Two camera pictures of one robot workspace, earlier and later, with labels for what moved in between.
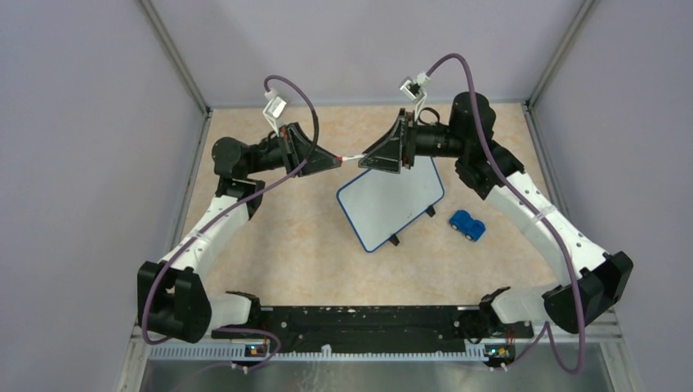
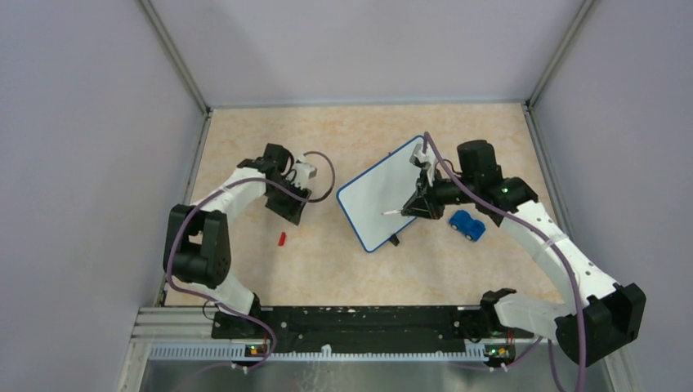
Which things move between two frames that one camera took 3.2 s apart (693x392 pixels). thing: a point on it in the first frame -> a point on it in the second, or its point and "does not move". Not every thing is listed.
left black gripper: (319, 161) -> (291, 211)
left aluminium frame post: (175, 55) does not move
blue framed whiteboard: (379, 203) does not move
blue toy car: (471, 229) does not move
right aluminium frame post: (587, 8) does not move
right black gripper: (398, 145) -> (418, 205)
